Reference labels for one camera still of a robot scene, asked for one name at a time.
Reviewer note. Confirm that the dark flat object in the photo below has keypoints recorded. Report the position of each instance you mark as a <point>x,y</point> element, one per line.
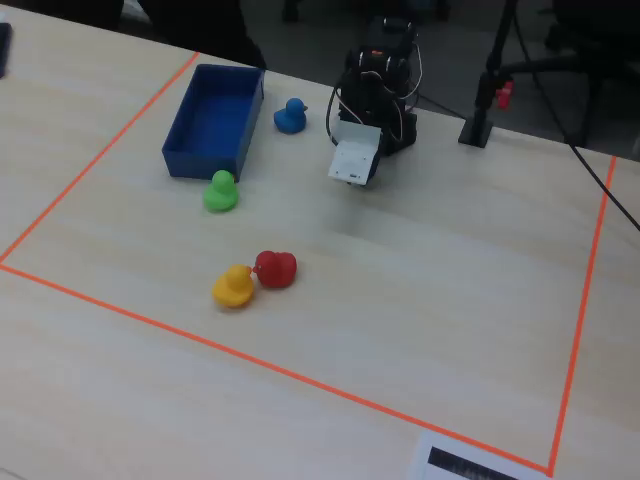
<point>4,50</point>

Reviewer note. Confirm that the orange tape strip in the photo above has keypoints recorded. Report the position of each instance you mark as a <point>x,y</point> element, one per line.
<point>585,300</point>
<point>100,156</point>
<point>320,385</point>

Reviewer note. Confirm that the red rubber duck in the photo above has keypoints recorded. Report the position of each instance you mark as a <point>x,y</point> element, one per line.
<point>276,270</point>

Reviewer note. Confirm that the person in dark clothes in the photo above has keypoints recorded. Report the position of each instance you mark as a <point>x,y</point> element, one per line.
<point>210,25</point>

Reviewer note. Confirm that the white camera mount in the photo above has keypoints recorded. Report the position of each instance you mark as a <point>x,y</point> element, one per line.
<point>352,155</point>

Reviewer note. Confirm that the blue plastic box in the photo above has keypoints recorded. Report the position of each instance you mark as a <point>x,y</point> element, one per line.
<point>215,115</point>

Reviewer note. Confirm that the black camera stand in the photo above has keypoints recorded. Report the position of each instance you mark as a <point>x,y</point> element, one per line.
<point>476,132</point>

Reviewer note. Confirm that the red clamp knob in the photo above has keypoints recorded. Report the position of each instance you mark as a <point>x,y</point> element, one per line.
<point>505,95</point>

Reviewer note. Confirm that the green rubber duck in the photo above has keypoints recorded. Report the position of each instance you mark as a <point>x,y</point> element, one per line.
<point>220,197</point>

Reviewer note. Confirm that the white paper with black bar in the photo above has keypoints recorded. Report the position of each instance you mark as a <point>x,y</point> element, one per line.
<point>422,467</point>

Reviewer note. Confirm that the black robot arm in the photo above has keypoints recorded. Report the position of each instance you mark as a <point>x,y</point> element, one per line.
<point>375,95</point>

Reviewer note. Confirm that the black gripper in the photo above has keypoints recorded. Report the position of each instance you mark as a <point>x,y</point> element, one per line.
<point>376,165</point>

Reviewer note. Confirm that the yellow rubber duck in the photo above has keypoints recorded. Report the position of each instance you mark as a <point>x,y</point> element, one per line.
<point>232,290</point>

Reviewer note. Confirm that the blue rubber duck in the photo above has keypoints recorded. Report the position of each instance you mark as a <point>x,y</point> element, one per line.
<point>290,117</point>

